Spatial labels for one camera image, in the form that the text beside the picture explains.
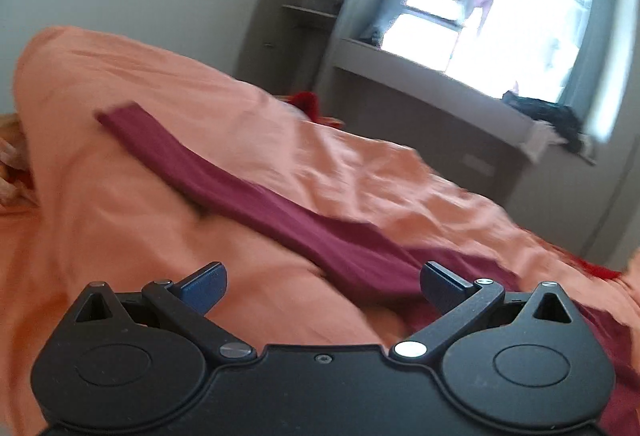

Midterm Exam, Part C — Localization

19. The maroon garment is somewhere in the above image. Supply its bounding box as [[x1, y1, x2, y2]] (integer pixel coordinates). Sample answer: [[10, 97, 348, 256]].
[[94, 102, 640, 436]]

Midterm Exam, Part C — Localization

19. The dark clothes pile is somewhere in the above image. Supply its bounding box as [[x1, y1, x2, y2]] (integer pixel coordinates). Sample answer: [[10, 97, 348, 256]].
[[501, 91, 584, 155]]

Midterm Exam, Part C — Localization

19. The orange bed sheet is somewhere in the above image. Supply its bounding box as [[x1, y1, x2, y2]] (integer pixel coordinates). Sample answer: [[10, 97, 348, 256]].
[[1, 27, 639, 435]]

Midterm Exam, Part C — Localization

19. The white cloth on sill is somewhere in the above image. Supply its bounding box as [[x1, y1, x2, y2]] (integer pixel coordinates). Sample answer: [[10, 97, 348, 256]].
[[520, 121, 567, 164]]

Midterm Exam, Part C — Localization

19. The right blue curtain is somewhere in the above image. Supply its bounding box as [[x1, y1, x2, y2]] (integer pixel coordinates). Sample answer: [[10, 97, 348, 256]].
[[560, 0, 616, 122]]

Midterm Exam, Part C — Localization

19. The grey window seat cabinet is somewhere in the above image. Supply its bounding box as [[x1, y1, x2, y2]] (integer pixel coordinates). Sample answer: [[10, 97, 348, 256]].
[[314, 36, 599, 212]]

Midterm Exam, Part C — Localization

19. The red object behind bed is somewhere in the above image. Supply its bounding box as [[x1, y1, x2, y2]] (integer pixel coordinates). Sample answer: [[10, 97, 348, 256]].
[[278, 91, 344, 129]]

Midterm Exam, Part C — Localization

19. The window frame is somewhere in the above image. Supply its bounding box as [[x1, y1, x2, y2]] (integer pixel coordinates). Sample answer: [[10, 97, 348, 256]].
[[380, 0, 638, 141]]

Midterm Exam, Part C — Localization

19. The open grey wardrobe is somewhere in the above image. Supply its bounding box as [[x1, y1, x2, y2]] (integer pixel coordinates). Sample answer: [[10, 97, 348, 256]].
[[233, 0, 344, 95]]

